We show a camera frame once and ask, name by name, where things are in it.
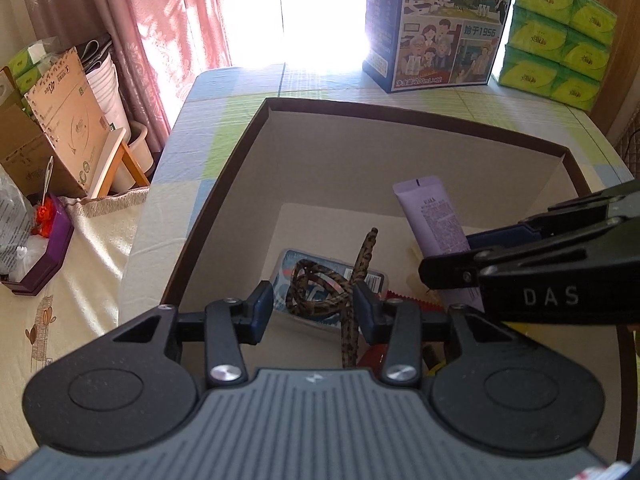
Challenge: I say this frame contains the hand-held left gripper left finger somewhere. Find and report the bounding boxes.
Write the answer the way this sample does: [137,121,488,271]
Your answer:
[112,280,275,388]

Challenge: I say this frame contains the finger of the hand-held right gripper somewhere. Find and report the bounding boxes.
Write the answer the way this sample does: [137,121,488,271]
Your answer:
[419,215,640,291]
[465,180,640,252]

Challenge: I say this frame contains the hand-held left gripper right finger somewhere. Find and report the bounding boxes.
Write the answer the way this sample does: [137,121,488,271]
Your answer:
[352,284,521,390]

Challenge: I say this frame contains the blue pocket tissue packet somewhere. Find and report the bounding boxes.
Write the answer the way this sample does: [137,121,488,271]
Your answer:
[272,248,390,331]

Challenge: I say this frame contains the purple cream tube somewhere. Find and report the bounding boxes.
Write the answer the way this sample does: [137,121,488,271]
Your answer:
[392,176,486,311]

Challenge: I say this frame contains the leopard print hair cord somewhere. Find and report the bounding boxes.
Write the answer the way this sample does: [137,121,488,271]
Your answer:
[285,227,380,368]

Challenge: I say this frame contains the brown cardboard storage box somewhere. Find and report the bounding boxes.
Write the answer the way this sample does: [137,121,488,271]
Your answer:
[161,97,596,371]

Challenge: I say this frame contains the checked cloth desktop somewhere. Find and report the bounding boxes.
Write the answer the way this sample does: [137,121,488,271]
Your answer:
[120,62,636,331]

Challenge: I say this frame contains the cream cartoon print sheet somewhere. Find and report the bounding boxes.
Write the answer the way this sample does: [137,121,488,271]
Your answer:
[0,187,151,461]

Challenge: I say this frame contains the beige plastic basin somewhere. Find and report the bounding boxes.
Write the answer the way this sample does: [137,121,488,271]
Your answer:
[112,120,156,193]

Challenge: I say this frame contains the stack of green tissue packets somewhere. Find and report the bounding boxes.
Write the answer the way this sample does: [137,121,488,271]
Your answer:
[492,0,618,112]

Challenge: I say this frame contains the wooden stool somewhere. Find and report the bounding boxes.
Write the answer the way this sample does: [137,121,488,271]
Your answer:
[87,127,151,198]

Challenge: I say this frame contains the blue illustrated milk carton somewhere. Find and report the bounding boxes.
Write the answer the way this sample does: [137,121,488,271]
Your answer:
[362,0,518,94]

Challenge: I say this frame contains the purple gift box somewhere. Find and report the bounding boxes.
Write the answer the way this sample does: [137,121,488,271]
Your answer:
[2,195,76,295]

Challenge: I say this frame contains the red ornament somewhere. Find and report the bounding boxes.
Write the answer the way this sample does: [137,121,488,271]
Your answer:
[31,200,56,238]

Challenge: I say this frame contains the clear plastic bag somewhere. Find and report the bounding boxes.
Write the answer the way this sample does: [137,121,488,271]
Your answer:
[0,165,36,281]

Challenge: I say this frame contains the white plastic bucket stack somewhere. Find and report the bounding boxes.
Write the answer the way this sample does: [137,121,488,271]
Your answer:
[82,35,133,161]

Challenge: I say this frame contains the printed cardboard carton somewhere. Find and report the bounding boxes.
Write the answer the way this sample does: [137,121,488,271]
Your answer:
[24,46,113,196]

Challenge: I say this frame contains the plain brown cardboard box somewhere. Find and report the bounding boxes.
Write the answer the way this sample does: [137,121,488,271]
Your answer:
[0,67,86,198]

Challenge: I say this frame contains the pink curtain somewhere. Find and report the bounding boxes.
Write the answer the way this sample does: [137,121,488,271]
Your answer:
[17,0,236,153]

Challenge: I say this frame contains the small green tissue pack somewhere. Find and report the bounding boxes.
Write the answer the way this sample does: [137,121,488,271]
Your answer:
[7,42,56,75]
[15,67,42,92]

